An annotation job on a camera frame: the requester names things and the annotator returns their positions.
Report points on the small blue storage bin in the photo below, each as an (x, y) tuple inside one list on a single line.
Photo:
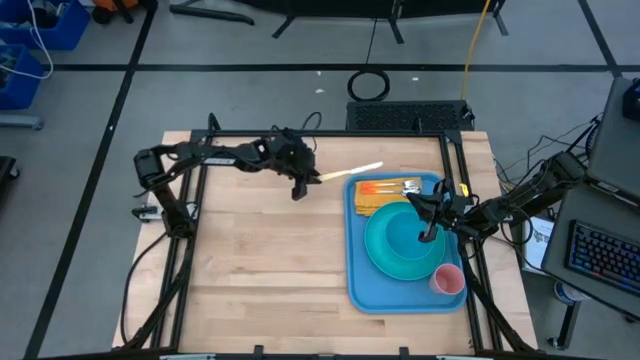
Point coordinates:
[(22, 85)]

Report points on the black partition screen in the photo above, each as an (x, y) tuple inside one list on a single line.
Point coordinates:
[(350, 6)]

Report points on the black perforated computer case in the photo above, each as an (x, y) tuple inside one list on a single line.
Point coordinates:
[(410, 116)]

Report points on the yellow tape tag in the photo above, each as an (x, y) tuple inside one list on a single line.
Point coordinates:
[(464, 190)]

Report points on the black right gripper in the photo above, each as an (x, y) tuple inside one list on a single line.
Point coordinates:
[(450, 210)]

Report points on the blue plastic tray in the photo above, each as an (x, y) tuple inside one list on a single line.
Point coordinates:
[(365, 280)]

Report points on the grey floor bar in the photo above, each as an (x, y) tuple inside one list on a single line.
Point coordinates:
[(22, 121)]

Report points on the yellow cloth napkin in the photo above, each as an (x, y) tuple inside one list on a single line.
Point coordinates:
[(367, 205)]

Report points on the blue and white tape roll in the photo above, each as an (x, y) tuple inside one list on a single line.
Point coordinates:
[(567, 294)]

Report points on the black floor bar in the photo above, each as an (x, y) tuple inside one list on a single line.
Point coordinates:
[(215, 14)]

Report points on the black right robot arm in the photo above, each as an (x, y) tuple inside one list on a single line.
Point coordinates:
[(525, 192)]

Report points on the large blue storage bin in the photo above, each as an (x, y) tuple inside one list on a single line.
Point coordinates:
[(70, 30)]

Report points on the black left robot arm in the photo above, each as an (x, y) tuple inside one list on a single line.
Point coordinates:
[(220, 155)]

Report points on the pink plastic cup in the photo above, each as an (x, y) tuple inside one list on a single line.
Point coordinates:
[(447, 280)]

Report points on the teal bowl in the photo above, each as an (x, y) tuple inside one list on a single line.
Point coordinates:
[(400, 240)]

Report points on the grey laptop lid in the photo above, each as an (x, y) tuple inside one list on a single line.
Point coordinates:
[(615, 150)]

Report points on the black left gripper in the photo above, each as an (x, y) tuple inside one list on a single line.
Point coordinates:
[(295, 155)]

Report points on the white printed paper sheet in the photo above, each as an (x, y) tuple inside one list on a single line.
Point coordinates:
[(540, 245)]

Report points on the teal plate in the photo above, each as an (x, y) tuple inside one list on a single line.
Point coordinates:
[(375, 250)]

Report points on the black metal table frame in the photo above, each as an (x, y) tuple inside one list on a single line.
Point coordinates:
[(400, 133)]

